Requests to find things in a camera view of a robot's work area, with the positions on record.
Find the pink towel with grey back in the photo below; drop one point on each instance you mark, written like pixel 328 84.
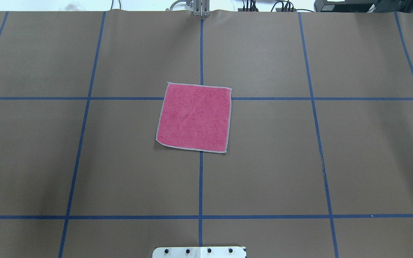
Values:
pixel 195 117

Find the aluminium camera mast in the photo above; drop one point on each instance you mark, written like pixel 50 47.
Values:
pixel 201 8

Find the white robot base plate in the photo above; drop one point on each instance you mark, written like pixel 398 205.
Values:
pixel 200 252

